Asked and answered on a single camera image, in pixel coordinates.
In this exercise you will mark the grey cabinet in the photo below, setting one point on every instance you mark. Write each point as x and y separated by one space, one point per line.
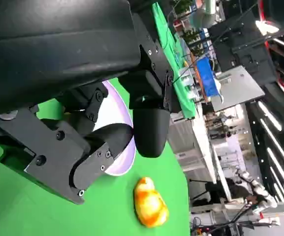
193 152

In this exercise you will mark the green table cloth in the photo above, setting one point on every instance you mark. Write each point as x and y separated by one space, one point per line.
33 216

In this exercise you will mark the grey flat board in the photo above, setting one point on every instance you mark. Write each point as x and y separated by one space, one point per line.
240 86

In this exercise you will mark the black equipment frame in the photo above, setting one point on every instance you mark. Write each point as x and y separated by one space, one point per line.
242 39

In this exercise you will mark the long white desk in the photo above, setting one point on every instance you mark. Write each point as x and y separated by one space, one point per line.
205 127

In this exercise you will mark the blue box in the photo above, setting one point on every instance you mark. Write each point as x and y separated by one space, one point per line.
207 76

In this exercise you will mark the orange white pumpkin-shaped bread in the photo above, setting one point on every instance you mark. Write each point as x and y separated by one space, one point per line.
151 204

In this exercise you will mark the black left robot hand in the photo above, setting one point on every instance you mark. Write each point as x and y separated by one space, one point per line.
45 49

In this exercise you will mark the green fabric backdrop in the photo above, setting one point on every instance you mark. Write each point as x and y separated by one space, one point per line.
171 49

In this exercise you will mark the lilac plate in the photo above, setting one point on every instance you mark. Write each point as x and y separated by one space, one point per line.
125 162

